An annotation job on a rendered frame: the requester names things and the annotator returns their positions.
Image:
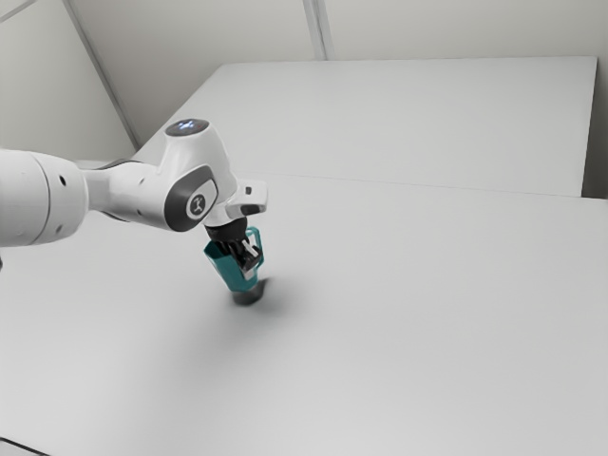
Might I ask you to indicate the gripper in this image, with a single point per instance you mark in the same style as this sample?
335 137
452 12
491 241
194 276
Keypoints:
229 232

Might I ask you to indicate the teal faceted mug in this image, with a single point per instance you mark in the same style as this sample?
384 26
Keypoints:
231 271

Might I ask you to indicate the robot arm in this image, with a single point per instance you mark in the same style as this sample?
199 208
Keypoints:
119 190

